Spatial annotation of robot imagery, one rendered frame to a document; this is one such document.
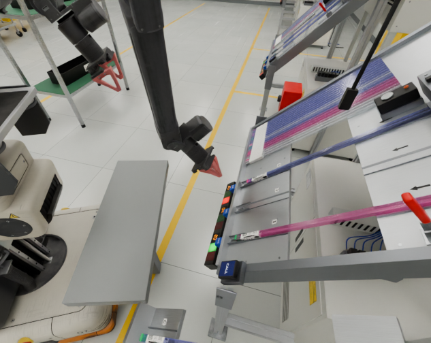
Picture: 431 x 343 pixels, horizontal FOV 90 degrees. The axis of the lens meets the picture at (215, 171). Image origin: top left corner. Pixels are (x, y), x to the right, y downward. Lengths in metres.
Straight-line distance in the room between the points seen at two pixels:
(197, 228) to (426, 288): 1.10
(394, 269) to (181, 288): 1.10
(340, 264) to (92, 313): 0.97
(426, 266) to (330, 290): 0.39
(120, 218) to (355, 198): 0.94
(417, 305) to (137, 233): 0.89
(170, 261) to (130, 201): 0.61
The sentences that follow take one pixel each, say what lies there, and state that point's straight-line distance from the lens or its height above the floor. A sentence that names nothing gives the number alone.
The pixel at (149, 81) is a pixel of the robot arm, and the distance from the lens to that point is 0.48.
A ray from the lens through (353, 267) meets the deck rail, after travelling 0.47.
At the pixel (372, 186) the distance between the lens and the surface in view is 0.55.
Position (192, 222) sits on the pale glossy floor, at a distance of 1.53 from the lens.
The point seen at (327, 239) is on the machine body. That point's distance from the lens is 0.88.
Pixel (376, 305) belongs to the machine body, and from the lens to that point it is 0.86.
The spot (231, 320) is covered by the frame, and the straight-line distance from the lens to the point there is 1.03.
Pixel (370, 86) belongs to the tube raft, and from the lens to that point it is 0.82.
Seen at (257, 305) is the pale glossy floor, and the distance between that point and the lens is 1.37.
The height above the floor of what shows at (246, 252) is 0.77.
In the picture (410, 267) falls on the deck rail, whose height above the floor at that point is 0.99.
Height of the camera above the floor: 1.32
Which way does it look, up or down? 46 degrees down
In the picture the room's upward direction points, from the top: 2 degrees clockwise
